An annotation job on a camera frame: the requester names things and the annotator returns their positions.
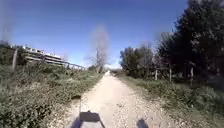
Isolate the bare tree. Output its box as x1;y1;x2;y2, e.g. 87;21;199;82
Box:
84;26;111;74

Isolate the clump of dark trees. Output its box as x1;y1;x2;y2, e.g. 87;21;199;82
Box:
119;44;156;80

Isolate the pale gravel path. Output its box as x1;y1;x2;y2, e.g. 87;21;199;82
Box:
49;70;201;128

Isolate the railing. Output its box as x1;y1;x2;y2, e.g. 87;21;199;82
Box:
61;60;88;71

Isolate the robot's own part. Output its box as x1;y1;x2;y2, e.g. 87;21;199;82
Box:
70;118;83;128
136;118;150;128

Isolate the building with long balconies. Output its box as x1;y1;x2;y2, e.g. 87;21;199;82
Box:
11;44;66;66

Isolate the weedy verge with shrubs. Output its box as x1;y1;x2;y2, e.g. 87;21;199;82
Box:
114;73;224;128

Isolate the grassy verge with low bushes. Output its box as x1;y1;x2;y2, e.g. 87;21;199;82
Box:
0;63;106;128

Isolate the large dark tree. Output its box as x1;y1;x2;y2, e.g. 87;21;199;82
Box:
155;0;224;85

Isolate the green hedge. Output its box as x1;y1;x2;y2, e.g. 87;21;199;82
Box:
0;44;26;66

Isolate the wooden post fence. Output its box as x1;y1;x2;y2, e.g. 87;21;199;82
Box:
153;65;195;85

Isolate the wooden post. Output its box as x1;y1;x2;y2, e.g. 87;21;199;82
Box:
12;48;19;71

